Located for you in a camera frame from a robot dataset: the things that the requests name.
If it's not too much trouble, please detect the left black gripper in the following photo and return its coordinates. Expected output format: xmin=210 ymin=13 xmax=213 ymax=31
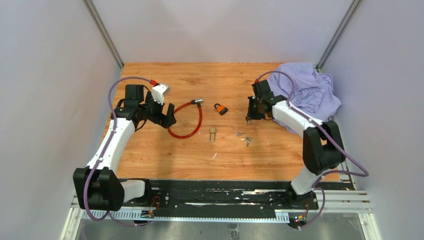
xmin=139 ymin=92 xmax=177 ymax=128

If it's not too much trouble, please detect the orange black padlock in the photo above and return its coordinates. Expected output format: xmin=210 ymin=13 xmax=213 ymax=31
xmin=214 ymin=103 xmax=229 ymax=116

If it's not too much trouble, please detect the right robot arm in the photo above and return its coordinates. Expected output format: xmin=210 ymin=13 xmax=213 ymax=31
xmin=246 ymin=80 xmax=346 ymax=209

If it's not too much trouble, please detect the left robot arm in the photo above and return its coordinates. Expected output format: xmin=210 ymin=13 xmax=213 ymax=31
xmin=73 ymin=83 xmax=176 ymax=212

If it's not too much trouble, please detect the small silver key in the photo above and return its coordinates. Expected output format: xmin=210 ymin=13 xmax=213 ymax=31
xmin=236 ymin=131 xmax=245 ymax=137

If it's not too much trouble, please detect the silver key pair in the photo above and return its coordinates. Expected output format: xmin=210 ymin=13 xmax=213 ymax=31
xmin=240 ymin=136 xmax=252 ymax=147

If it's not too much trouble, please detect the brass padlock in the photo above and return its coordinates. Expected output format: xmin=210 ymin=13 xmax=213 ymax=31
xmin=209 ymin=127 xmax=217 ymax=143

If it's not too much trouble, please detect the lavender crumpled cloth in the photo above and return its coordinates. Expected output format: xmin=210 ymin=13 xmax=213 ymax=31
xmin=267 ymin=62 xmax=342 ymax=121

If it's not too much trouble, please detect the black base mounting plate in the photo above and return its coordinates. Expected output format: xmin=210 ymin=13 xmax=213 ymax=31
xmin=123 ymin=179 xmax=319 ymax=219

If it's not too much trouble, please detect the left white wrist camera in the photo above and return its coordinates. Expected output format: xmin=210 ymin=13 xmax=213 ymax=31
xmin=151 ymin=83 xmax=170 ymax=105

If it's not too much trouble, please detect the red cable lock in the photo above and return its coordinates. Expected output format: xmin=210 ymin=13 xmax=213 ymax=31
xmin=167 ymin=98 xmax=204 ymax=139

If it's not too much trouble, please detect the aluminium frame rail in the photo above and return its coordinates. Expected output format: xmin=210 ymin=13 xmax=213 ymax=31
xmin=71 ymin=186 xmax=374 ymax=224

